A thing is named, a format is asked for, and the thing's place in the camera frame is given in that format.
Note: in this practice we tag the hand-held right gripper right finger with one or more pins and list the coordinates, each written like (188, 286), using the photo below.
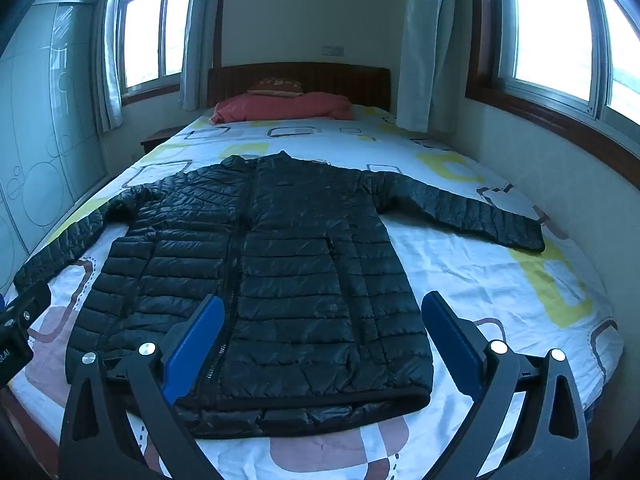
(457, 340)

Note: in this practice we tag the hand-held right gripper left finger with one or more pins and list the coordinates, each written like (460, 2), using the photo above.
(192, 337)

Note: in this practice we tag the black puffer jacket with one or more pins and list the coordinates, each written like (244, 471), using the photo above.
(280, 280)

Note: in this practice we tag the bed with patterned sheet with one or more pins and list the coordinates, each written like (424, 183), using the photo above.
(475, 280)

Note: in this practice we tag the wardrobe with circle pattern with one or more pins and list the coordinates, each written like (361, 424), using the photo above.
(45, 135)

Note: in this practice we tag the wooden nightstand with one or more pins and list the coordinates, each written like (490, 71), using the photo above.
(160, 137)

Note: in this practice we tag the red pillow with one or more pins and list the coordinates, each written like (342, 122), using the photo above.
(285, 107)

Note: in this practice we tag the small patterned cushion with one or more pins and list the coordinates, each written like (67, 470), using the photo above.
(276, 86)

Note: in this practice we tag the dark wooden headboard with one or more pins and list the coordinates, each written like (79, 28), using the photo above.
(300, 80)

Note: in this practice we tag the white curtain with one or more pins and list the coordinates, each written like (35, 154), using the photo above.
(425, 45)
(200, 35)

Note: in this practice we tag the window with wooden sill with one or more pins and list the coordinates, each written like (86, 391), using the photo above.
(565, 35)

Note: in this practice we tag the white wall socket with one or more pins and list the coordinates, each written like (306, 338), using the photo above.
(333, 50)

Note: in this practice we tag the window with white frame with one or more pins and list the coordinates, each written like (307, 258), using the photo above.
(150, 25)

